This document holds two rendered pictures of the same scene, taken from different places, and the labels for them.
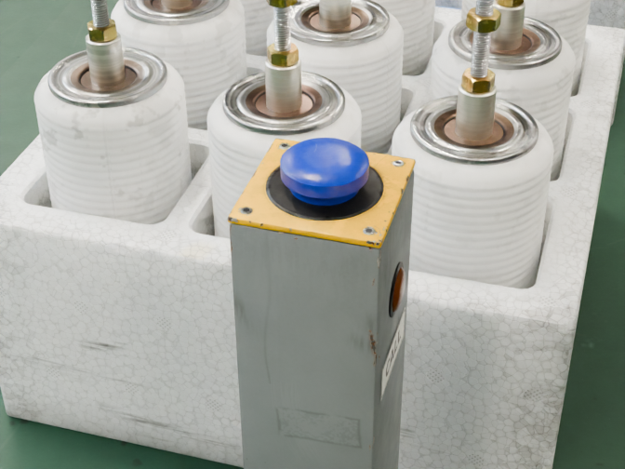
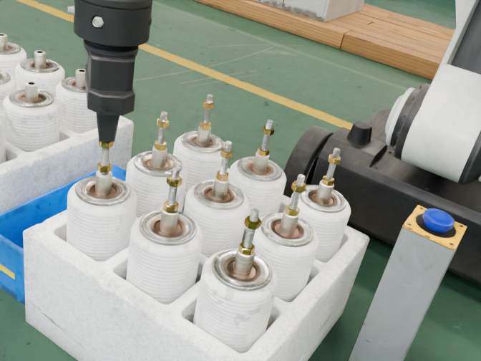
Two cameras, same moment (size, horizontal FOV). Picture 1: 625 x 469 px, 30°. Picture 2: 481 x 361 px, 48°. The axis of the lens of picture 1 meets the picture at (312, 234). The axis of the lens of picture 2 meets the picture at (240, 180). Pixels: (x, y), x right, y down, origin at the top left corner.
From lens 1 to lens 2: 0.88 m
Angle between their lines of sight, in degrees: 65
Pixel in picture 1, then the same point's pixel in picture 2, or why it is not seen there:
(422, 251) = (332, 248)
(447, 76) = (266, 190)
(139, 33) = (189, 249)
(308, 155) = (439, 218)
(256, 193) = (440, 238)
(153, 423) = not seen: outside the picture
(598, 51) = not seen: hidden behind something
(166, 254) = (305, 315)
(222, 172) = (296, 269)
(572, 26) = not seen: hidden behind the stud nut
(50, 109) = (259, 296)
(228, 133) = (302, 251)
